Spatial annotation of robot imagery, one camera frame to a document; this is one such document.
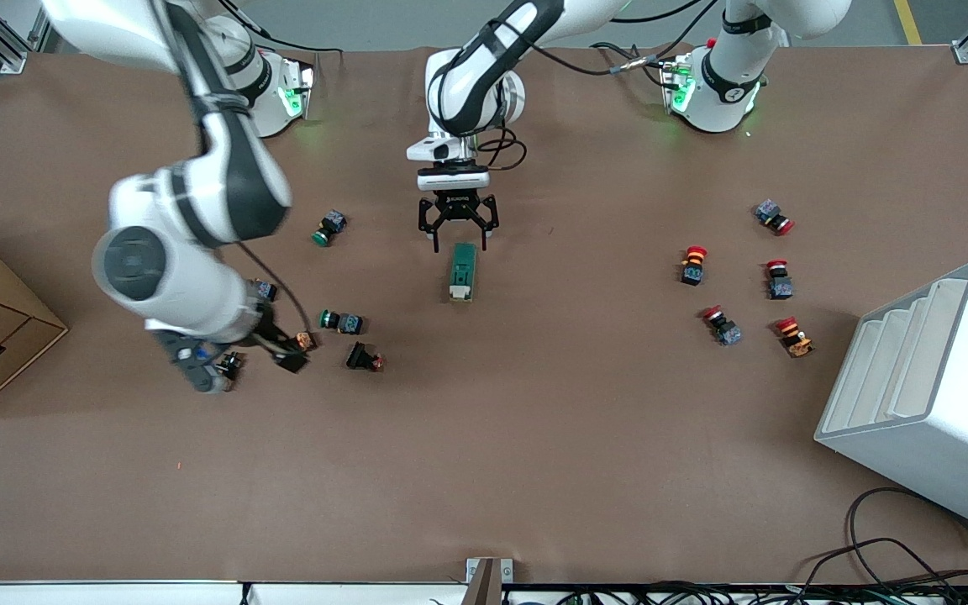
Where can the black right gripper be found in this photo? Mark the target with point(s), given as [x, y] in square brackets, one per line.
[269, 334]

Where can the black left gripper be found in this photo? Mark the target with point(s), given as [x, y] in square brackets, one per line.
[455, 201]

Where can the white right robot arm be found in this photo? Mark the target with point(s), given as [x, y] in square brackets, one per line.
[223, 185]

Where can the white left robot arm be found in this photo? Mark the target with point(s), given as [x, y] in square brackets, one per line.
[467, 84]

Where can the green pushbutton grey block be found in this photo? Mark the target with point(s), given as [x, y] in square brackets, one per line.
[267, 291]
[349, 323]
[333, 223]

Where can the red button orange striped collar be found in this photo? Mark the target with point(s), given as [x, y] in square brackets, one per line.
[692, 270]

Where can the red mushroom button grey block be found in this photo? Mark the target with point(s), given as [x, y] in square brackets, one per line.
[728, 333]
[780, 287]
[768, 212]

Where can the red button orange block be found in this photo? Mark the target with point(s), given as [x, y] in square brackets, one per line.
[797, 343]

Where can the white slotted storage rack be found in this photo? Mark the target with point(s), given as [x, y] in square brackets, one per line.
[954, 420]

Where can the black orange selector switch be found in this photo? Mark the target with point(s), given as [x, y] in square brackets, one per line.
[306, 340]
[230, 365]

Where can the black switch red lamp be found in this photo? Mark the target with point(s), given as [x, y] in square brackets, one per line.
[360, 356]

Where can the grey metal table bracket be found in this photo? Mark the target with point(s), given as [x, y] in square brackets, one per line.
[476, 571]

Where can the white table edge rail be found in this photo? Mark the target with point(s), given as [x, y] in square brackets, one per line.
[114, 595]

